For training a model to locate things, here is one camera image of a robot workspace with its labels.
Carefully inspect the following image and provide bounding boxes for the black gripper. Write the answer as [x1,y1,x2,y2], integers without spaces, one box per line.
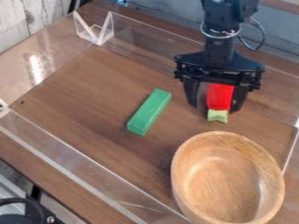
[174,52,267,113]

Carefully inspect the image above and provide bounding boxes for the red plush toy green stem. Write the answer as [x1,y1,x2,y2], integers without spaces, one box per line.
[206,84,235,123]

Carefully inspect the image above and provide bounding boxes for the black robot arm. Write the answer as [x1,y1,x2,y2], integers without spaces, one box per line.
[174,0,267,113]

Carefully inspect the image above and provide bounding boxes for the green rectangular block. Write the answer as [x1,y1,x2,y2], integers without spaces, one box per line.
[126,88,172,136]

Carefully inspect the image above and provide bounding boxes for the oval wooden bowl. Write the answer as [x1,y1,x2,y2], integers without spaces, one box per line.
[171,131,286,224]

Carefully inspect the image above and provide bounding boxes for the black clamp with bolt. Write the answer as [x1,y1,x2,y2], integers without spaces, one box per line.
[24,196,66,224]

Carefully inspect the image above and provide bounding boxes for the clear acrylic back wall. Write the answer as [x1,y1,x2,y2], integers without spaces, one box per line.
[103,12,299,128]

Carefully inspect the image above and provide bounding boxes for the clear acrylic wall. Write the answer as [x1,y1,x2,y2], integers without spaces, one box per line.
[103,12,299,128]
[0,108,191,224]

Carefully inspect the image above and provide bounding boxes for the clear acrylic corner bracket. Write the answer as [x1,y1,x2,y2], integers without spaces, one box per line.
[72,11,115,46]

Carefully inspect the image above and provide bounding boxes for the clear acrylic front wall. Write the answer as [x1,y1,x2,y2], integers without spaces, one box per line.
[0,108,191,224]

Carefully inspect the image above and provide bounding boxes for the black cable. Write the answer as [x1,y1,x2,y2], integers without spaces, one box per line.
[0,197,39,224]

